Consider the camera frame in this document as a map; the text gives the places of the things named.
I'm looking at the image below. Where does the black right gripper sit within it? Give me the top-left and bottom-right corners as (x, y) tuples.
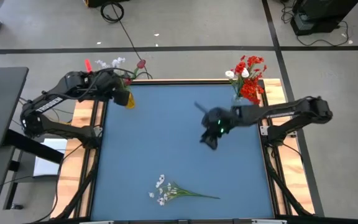
(193, 100), (241, 151)

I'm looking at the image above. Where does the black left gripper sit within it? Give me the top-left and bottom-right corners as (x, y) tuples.
(96, 70), (130, 106)

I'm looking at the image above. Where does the white blossom flower bunch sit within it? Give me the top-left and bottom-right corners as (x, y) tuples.
(94, 57), (130, 91)
(149, 174), (222, 207)

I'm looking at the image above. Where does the white tulip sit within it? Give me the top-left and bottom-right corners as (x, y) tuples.
(239, 67), (250, 91)
(224, 70), (239, 91)

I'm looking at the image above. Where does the red flower bunch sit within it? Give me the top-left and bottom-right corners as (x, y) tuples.
(232, 55), (269, 106)

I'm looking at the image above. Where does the yellow glass vase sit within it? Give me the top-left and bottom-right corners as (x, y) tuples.
(124, 91), (136, 110)

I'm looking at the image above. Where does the clear crystal vase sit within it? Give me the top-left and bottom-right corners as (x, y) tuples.
(230, 93), (246, 108)

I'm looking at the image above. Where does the blue table mat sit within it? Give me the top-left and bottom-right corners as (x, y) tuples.
(91, 83), (276, 220)

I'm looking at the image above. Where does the white paper sheet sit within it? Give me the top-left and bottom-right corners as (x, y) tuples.
(32, 138), (68, 177)

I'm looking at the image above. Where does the black desk leg bar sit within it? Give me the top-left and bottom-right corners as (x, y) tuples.
(3, 129), (65, 165)

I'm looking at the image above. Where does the black equipment cart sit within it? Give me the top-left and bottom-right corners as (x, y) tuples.
(290, 0), (358, 37)

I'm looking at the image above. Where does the long black floor cable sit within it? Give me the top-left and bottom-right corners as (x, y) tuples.
(110, 2), (154, 80)

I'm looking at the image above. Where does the black cable loop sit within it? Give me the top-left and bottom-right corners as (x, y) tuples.
(99, 1), (125, 24)

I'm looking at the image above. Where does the black table frame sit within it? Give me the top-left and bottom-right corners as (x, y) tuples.
(50, 78), (318, 224)

